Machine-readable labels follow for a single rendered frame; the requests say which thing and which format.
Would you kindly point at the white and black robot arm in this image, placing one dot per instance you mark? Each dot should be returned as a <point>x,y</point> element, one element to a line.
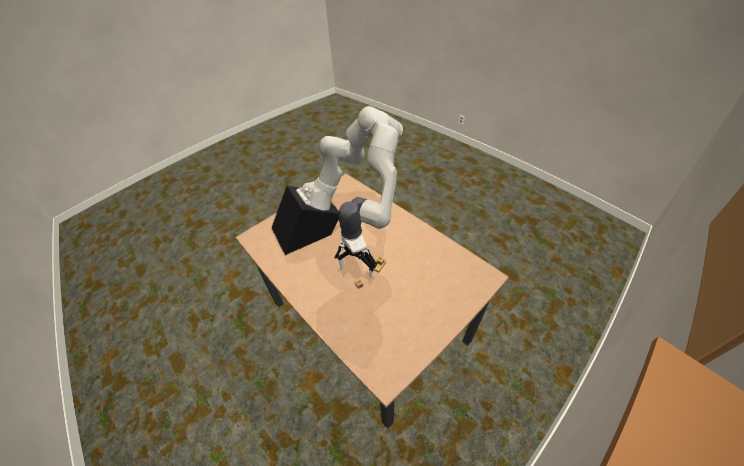
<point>380,157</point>

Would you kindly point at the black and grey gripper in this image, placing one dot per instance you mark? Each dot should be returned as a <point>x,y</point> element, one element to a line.
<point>364,255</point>

